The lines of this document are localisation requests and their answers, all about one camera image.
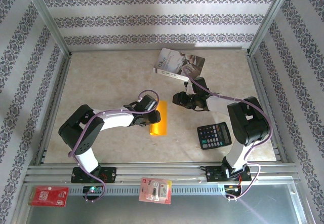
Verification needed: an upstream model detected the paperback book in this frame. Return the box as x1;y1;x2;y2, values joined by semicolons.
153;47;206;83

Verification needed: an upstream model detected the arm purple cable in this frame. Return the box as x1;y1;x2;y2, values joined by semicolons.
183;66;273;202
68;89;160;203

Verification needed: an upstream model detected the aluminium side rail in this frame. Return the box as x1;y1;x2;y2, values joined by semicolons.
247;53;288;163
35;54;73;165

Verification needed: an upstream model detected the red card package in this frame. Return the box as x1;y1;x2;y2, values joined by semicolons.
28;185;69;208

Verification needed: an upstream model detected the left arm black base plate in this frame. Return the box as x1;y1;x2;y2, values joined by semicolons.
70;167;117;184

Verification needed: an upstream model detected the slotted grey cable duct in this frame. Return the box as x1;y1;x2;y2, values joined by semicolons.
68;184;228;196

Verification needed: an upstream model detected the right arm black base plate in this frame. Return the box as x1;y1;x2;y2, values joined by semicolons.
205;165;253;183

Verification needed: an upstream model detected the black desk calculator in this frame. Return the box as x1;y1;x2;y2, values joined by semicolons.
196;122;232;151

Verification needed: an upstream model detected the long aluminium mounting rail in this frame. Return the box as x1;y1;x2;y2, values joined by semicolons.
24;162;301;185

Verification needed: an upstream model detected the sheet metal tray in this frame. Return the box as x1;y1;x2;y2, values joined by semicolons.
15;183;308;224

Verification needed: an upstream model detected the pink blister pack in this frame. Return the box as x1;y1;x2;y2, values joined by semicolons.
138;177;173;205

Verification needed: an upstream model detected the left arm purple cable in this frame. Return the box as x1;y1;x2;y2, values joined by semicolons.
68;89;160;203

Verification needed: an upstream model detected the aluminium frame post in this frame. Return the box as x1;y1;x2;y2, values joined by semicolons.
21;0;73;57
248;0;297;55

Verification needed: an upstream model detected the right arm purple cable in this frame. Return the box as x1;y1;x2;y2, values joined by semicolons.
183;66;273;202

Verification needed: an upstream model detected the orange paper sheet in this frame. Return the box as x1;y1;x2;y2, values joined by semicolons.
148;100;169;136

